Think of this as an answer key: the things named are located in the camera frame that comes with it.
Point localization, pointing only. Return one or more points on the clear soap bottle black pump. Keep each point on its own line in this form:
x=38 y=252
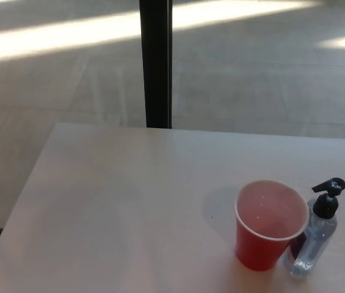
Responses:
x=309 y=241

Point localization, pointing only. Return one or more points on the red plastic cup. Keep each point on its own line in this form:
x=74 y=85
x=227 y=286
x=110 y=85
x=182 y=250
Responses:
x=259 y=247

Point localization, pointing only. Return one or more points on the black window frame post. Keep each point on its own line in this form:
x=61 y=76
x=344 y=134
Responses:
x=157 y=64

